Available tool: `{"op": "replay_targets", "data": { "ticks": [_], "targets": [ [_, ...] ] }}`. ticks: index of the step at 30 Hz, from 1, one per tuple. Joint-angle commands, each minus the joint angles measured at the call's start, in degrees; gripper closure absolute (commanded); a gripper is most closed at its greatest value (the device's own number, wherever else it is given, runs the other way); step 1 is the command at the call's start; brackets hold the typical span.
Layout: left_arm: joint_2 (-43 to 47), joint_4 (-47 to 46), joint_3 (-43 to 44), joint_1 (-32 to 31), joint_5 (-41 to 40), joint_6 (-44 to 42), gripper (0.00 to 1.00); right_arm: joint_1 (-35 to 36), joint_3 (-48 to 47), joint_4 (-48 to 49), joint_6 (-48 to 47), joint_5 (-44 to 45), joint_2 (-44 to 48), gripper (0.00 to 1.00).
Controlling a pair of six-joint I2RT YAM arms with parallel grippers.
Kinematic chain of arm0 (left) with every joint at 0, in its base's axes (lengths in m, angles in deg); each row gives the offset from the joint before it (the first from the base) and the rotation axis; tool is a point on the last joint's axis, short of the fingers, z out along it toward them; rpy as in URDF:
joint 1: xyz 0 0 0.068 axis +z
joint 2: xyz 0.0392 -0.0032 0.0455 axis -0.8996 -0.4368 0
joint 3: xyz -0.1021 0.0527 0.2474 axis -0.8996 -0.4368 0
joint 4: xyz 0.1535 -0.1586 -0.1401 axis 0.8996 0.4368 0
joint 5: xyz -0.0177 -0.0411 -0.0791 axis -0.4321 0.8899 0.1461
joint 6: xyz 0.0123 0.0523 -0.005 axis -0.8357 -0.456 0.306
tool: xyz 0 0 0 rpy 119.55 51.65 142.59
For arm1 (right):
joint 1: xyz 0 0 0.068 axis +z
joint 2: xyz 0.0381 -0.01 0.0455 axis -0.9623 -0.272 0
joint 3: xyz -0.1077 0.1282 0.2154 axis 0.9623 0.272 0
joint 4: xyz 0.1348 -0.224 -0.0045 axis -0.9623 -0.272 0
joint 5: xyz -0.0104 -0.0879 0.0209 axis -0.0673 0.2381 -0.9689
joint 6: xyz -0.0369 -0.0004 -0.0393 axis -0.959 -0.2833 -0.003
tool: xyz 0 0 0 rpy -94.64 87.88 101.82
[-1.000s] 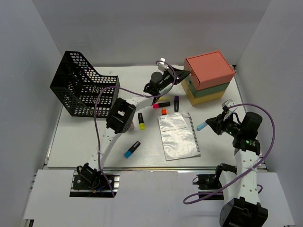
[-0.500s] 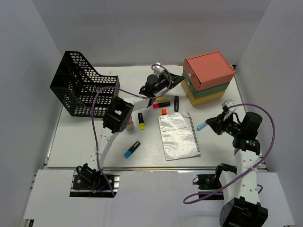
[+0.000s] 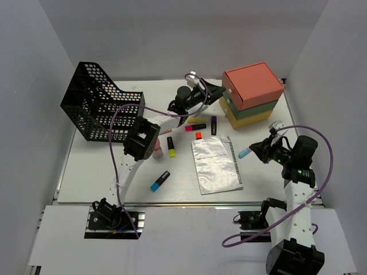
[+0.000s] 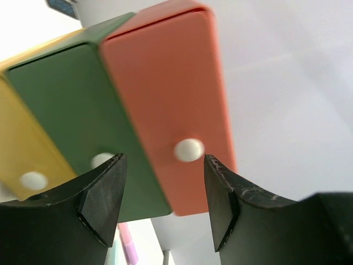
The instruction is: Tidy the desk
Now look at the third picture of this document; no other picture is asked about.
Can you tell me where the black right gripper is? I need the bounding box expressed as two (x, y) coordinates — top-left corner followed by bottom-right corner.
(250, 135), (295, 166)

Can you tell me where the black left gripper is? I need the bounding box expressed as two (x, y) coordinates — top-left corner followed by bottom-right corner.
(185, 78), (226, 111)

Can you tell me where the pastel blue highlighter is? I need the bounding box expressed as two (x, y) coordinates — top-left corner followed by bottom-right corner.
(238, 147), (252, 159)

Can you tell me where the coral top drawer box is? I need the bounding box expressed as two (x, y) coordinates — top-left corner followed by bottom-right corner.
(222, 62), (284, 111)

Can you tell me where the green drawer box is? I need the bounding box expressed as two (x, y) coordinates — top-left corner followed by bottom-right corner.
(223, 96), (278, 120)

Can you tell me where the pink glue bottle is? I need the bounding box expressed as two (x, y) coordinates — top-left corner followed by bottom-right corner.
(152, 139), (163, 158)

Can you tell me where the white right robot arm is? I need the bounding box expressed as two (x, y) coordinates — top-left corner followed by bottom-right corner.
(249, 135), (325, 274)

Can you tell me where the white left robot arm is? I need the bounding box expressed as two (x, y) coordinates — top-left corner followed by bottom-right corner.
(108, 73), (226, 207)

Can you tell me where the pastel green highlighter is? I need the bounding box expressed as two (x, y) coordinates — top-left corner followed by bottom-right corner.
(194, 105), (209, 117)

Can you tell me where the purple black highlighter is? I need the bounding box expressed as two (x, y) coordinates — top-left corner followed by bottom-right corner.
(211, 116), (217, 136)

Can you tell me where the pastel yellow highlighter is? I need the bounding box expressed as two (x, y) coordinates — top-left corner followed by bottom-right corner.
(187, 116), (211, 124)

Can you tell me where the yellow bottom drawer box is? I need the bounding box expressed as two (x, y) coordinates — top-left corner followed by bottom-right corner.
(219, 97), (273, 129)

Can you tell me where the pink black highlighter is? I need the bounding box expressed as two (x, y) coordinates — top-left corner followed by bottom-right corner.
(185, 124), (206, 132)

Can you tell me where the white safety instruction booklet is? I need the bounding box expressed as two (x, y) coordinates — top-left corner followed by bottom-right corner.
(191, 135), (243, 195)

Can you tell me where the yellow black highlighter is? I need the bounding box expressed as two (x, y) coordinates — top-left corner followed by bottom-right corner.
(167, 136), (175, 158)

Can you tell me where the blue black highlighter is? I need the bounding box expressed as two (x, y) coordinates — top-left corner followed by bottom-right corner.
(150, 171), (170, 192)

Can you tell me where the black mesh file holder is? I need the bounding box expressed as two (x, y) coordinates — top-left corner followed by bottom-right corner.
(60, 62), (145, 143)

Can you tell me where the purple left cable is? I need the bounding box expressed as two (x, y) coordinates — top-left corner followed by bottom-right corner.
(108, 73), (213, 240)

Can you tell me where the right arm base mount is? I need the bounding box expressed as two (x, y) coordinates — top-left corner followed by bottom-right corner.
(233, 198), (287, 240)

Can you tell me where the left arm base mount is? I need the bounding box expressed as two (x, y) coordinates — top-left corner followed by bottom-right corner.
(84, 198), (145, 240)

